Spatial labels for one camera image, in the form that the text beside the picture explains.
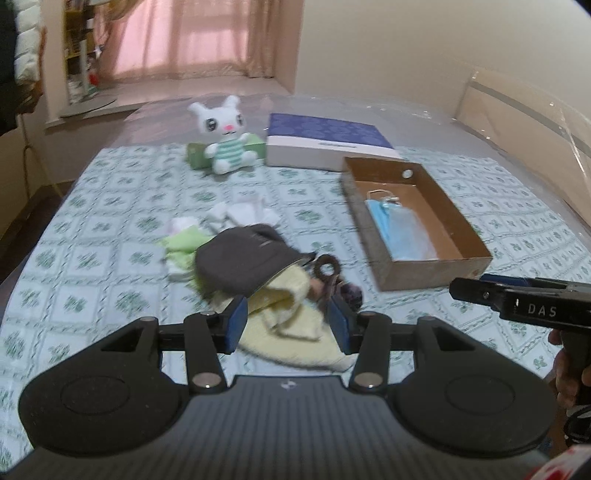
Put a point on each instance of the dark grey cloth pouch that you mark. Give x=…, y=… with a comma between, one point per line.
x=244, y=263

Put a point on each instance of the purple scrunchie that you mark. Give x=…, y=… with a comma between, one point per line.
x=351, y=294

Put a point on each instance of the red white package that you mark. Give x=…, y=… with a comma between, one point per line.
x=94, y=76

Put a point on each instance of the plastic wrapped headboard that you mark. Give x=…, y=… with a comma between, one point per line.
x=508, y=120

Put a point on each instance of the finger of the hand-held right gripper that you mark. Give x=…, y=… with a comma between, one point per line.
x=475, y=293

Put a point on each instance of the dark hanging garment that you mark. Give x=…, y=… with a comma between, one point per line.
x=7, y=69

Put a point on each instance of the cluttered shelf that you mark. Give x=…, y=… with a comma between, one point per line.
x=76, y=55

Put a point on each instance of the red white printed fabric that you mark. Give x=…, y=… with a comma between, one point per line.
x=575, y=464

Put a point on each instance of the grey flat board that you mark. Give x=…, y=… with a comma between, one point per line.
x=87, y=107

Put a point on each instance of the light green cloth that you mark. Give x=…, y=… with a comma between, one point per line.
x=184, y=244

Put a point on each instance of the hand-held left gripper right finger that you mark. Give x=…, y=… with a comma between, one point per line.
x=340, y=325

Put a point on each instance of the white pink cloth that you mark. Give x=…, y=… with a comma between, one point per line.
x=182, y=224

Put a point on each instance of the brown cardboard box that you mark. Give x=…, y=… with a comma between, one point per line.
x=415, y=273

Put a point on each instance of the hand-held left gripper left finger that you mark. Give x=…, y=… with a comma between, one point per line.
x=235, y=323

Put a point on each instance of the pink curtain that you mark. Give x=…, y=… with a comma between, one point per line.
x=184, y=37

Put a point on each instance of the green carton box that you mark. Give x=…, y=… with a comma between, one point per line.
x=256, y=145

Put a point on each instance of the round metal fastener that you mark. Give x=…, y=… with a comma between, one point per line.
x=407, y=173

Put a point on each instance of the blue face mask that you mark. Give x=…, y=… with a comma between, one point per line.
x=406, y=230

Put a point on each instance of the white socks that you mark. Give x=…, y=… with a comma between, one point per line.
x=240, y=214

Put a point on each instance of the white rabbit plush toy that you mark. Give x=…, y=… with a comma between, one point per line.
x=226, y=152

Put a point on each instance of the blue and white flat box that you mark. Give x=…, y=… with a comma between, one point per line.
x=323, y=134

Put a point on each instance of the green floral bed sheet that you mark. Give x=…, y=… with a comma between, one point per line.
x=115, y=207

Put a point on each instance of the pale yellow towel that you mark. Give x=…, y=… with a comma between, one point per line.
x=288, y=288

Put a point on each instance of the person's right hand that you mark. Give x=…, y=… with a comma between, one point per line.
x=575, y=378

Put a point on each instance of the white puffer jacket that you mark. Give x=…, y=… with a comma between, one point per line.
x=27, y=41

